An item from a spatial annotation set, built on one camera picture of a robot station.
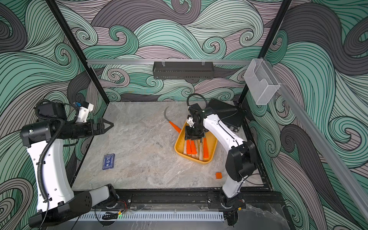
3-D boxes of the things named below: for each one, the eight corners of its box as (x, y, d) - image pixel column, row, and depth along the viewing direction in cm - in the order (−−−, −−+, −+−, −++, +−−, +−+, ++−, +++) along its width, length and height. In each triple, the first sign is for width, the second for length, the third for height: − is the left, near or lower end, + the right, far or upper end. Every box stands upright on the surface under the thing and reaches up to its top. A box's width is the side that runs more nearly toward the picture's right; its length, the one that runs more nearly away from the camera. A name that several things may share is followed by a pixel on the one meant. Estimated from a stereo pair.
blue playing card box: (103, 170, 86) (101, 168, 84) (105, 156, 92) (103, 155, 90) (114, 167, 87) (112, 166, 85) (115, 154, 93) (113, 152, 91)
